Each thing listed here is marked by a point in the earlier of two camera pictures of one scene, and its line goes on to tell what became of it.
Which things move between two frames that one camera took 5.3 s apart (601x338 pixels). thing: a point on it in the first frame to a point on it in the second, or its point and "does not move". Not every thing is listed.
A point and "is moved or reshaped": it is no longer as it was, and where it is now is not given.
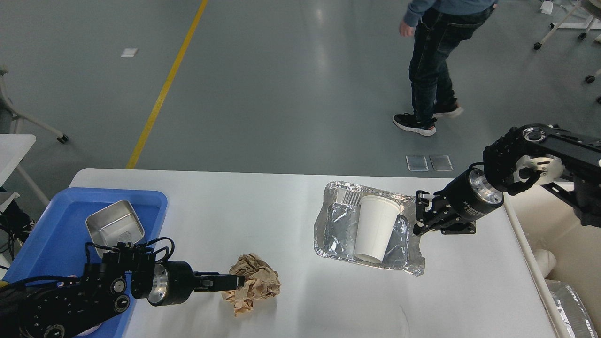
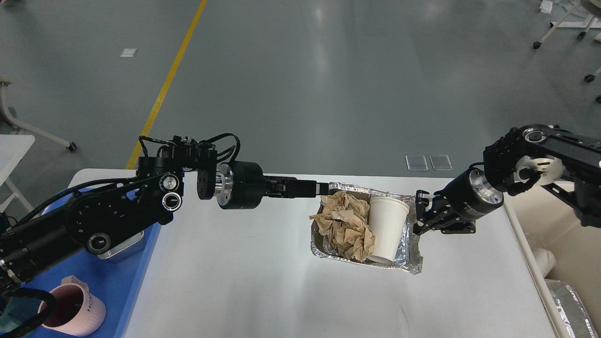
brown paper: [261, 282] to [344, 218]
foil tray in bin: [574, 310] does not move
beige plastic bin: [546, 220] does not move
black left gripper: [173, 282] to [240, 185]
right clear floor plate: [441, 163] does not move
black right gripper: [468, 197] does not move
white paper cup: [377, 217] is moved or reshaped
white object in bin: [546, 260] does not move
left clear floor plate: [417, 163] does not move
